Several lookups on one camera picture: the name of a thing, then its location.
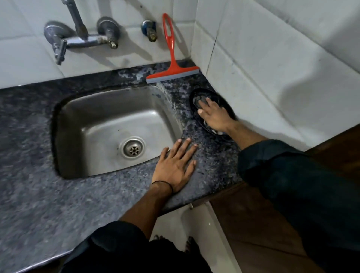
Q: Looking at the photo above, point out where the person's right hand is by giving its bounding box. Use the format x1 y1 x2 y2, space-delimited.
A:
197 97 236 133

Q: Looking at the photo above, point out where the person's right foot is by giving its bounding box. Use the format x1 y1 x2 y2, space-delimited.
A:
185 236 202 255

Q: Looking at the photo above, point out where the chrome wall mixer faucet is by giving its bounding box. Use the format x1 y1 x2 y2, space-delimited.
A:
43 0 121 66

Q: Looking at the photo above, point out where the person's left forearm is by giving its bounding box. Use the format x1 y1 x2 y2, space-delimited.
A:
119 183 174 239

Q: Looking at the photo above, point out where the brown wooden door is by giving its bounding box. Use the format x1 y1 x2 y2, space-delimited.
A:
194 124 360 273

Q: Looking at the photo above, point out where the stainless steel sink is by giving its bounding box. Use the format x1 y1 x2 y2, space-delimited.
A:
51 84 183 179

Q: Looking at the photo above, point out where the round sink drain strainer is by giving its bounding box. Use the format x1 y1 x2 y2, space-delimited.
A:
119 137 146 160

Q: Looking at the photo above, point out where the grey steel scrubber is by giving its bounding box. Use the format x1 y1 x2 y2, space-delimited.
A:
193 95 209 110

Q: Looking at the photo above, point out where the black thread wristband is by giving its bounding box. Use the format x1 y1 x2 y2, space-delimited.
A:
151 180 174 194

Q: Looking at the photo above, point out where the person's left hand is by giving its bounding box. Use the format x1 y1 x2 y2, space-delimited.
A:
151 137 198 194

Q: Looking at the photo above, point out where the small brass wall tap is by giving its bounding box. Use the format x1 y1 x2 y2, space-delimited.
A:
141 19 158 43

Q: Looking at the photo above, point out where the dark long-sleeved shirt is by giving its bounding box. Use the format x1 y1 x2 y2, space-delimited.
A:
60 139 360 273

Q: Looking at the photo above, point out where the person's right forearm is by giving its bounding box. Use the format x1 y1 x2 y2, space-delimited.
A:
225 119 269 151

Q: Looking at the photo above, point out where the black oval soap dish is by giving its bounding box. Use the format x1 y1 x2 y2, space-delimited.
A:
189 87 237 136

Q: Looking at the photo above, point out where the red squeegee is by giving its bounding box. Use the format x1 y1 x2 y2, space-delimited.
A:
146 13 201 84

